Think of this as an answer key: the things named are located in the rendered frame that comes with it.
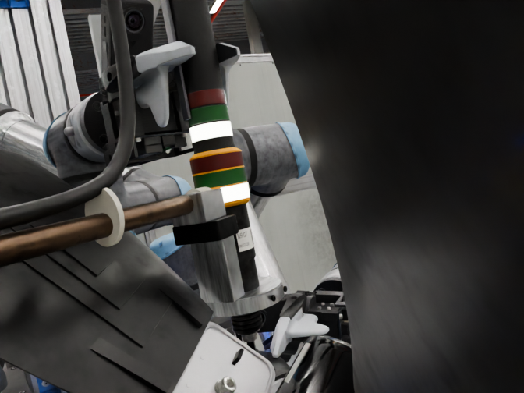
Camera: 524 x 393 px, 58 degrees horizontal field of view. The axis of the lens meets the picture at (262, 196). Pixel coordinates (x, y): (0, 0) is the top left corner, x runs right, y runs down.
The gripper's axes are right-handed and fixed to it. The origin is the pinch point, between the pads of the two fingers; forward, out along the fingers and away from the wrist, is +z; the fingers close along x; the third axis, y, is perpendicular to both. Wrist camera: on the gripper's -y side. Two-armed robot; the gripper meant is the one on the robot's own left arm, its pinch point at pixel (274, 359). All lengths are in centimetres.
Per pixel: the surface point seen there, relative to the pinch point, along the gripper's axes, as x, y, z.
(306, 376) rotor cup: -8.0, 10.2, 18.2
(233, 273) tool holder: -13.9, 3.9, 14.9
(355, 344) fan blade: -15.3, 16.2, 29.1
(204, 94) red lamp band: -27.6, 1.9, 13.2
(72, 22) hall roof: -389, -874, -914
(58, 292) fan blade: -15.6, -2.3, 25.8
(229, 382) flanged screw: -8.0, 5.5, 20.1
